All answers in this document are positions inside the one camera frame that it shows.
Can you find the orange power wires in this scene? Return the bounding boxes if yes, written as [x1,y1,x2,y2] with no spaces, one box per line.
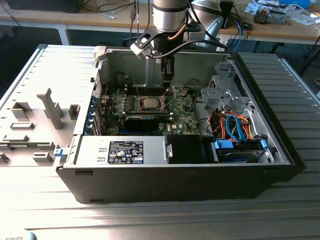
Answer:
[211,111,256,139]

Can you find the black camera cable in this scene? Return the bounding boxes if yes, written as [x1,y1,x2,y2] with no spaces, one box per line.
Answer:
[151,39,228,60]

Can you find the CPU socket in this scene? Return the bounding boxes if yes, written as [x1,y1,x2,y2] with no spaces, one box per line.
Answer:
[138,95,168,113]

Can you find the metal drive cage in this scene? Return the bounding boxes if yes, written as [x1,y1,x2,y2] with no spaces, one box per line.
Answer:
[201,61,254,116]

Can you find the copper coloured cable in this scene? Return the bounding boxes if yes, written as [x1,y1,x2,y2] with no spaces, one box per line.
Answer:
[167,24,186,41]

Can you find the wooden desk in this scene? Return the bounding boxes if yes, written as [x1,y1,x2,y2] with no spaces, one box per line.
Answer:
[216,0,320,52]
[0,0,153,46]

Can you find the blue box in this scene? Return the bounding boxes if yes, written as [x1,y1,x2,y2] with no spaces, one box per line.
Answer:
[279,0,312,7]

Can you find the white code label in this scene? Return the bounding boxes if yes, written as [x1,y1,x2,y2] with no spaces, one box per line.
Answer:
[216,38,228,52]

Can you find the printed white sheet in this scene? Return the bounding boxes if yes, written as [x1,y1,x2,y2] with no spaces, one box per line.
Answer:
[244,1,262,14]

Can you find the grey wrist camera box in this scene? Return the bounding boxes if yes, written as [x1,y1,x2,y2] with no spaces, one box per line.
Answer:
[186,21,204,41]

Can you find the metal bracket device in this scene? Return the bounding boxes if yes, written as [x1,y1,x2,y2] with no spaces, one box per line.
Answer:
[268,9,288,25]

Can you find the grey metal bracket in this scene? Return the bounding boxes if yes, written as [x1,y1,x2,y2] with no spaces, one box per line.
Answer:
[163,139,174,159]

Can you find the hard disk in blue carrier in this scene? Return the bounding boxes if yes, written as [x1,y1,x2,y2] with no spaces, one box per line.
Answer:
[211,138,270,164]

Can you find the black graphics card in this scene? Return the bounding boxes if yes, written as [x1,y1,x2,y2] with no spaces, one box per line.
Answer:
[124,114,161,133]

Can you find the black monitor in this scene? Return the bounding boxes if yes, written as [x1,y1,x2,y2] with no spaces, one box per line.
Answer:
[4,0,80,14]

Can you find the black power supply label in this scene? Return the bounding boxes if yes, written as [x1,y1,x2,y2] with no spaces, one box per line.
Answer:
[107,140,145,165]

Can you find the white papers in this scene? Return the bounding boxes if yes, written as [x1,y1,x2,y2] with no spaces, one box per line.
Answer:
[287,10,320,27]

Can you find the white plastic block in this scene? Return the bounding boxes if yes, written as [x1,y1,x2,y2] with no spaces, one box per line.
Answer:
[92,46,109,62]

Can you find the black RAM slot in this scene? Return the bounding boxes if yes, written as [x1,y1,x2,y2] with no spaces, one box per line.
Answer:
[126,92,165,97]
[126,90,166,94]
[126,87,171,91]
[126,85,171,89]
[124,113,174,117]
[124,111,174,115]

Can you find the blue card retainer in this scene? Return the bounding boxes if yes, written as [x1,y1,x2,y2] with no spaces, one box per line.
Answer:
[84,94,100,136]

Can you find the green motherboard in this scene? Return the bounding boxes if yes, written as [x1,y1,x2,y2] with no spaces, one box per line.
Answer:
[99,86,202,137]

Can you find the black PC case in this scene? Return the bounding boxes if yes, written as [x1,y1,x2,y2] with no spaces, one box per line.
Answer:
[55,44,307,205]

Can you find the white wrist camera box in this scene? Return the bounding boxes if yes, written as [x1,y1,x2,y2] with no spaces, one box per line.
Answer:
[129,28,161,61]

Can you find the grey power supply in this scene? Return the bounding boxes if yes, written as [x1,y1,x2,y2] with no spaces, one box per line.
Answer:
[62,135,169,168]

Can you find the blue data wire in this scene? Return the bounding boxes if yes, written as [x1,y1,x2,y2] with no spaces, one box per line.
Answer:
[224,112,250,143]

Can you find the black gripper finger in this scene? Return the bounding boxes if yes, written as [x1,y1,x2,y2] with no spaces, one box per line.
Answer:
[161,56,175,89]

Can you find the copper finned cooler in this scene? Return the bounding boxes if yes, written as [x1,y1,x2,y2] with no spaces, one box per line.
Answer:
[253,6,270,25]

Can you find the silver green CPU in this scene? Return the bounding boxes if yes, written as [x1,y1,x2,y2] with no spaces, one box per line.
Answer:
[143,97,161,110]

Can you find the grey parts rack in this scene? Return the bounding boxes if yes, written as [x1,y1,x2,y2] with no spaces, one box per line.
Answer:
[0,87,82,168]

